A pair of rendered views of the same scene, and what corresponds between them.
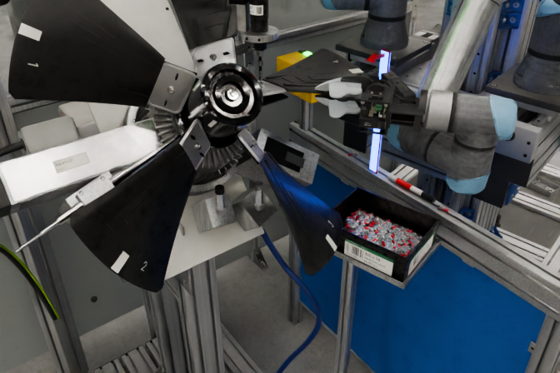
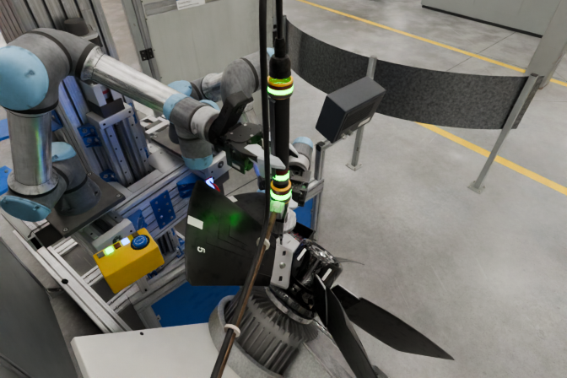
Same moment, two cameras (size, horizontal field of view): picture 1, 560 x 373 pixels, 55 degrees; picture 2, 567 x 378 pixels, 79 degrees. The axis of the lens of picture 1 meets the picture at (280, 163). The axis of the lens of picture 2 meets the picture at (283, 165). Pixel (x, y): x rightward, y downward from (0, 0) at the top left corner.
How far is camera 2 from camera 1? 1.18 m
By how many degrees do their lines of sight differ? 73
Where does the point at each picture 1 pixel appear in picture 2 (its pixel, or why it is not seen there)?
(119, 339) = not seen: outside the picture
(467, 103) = (305, 151)
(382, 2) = (74, 174)
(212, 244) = not seen: hidden behind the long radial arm
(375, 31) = (83, 196)
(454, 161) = not seen: hidden behind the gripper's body
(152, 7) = (145, 348)
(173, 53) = (190, 339)
